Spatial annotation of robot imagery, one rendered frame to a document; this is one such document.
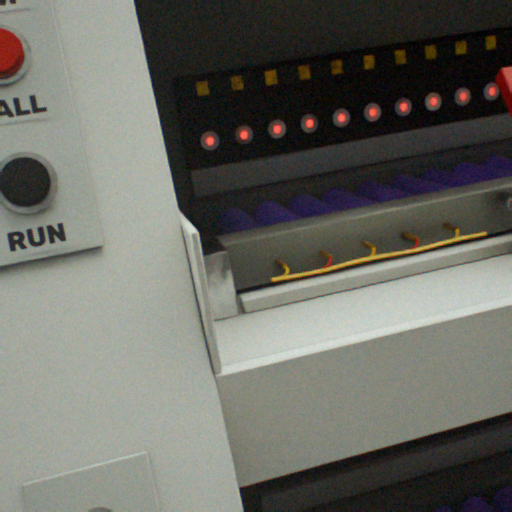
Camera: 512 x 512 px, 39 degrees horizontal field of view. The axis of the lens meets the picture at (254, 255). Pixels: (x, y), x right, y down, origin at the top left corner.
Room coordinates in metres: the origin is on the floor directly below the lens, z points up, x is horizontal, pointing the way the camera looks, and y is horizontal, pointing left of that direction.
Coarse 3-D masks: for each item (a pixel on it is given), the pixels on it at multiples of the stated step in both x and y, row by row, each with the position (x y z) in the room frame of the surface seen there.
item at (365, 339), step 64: (320, 64) 0.43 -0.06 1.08; (384, 64) 0.44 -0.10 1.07; (448, 64) 0.45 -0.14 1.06; (192, 128) 0.42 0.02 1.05; (256, 128) 0.43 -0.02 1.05; (320, 128) 0.44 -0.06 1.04; (384, 128) 0.45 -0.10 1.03; (448, 128) 0.45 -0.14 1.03; (192, 192) 0.43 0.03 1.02; (256, 192) 0.41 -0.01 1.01; (320, 192) 0.42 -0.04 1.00; (384, 192) 0.39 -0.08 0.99; (448, 192) 0.35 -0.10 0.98; (192, 256) 0.24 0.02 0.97; (256, 256) 0.32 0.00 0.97; (320, 256) 0.33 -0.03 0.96; (384, 256) 0.32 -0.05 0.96; (448, 256) 0.31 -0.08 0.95; (256, 320) 0.29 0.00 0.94; (320, 320) 0.28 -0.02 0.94; (384, 320) 0.27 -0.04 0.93; (448, 320) 0.26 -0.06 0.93; (256, 384) 0.25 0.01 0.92; (320, 384) 0.26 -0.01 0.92; (384, 384) 0.26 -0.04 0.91; (448, 384) 0.27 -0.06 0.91; (256, 448) 0.26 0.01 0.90; (320, 448) 0.26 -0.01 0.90
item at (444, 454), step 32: (384, 448) 0.44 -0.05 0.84; (416, 448) 0.44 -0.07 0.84; (448, 448) 0.44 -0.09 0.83; (480, 448) 0.45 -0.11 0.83; (288, 480) 0.43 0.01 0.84; (320, 480) 0.43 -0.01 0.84; (352, 480) 0.43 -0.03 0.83; (384, 480) 0.44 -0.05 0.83; (416, 480) 0.44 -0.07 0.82; (448, 480) 0.44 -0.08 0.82; (480, 480) 0.43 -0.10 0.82
